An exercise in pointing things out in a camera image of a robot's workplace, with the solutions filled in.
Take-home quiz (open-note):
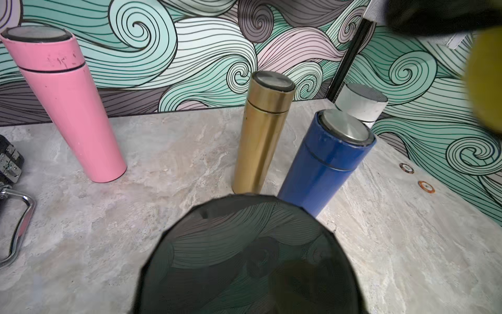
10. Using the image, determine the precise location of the white thermos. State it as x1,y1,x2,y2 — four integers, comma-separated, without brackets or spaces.
334,83,388,128

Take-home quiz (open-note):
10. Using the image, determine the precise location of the yellow grey cleaning cloth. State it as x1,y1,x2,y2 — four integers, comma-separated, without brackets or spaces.
465,26,501,136

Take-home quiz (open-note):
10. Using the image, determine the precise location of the black thermos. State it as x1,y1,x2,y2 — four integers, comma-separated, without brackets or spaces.
131,194,367,313

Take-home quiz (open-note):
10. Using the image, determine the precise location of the gold thermos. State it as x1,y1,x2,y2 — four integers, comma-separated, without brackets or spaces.
232,71,296,194

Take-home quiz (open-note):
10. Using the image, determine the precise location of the pink thermos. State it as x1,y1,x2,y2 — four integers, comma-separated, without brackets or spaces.
1,26,127,183

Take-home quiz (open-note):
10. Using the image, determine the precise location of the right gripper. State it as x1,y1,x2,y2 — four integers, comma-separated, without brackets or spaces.
384,0,501,37

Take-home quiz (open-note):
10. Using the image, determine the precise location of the black hard case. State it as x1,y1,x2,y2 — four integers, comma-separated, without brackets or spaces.
1,136,37,269

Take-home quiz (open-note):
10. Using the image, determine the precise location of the blue thermos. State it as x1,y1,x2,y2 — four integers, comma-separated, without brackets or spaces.
278,109,377,217

